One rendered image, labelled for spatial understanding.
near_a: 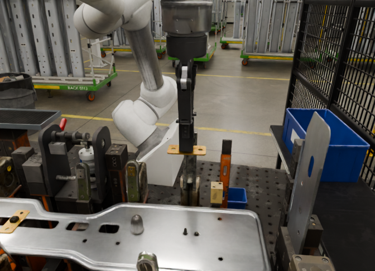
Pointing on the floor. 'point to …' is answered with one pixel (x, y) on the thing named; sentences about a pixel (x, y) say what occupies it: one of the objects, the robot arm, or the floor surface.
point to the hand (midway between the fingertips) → (186, 133)
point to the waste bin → (17, 92)
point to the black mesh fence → (354, 4)
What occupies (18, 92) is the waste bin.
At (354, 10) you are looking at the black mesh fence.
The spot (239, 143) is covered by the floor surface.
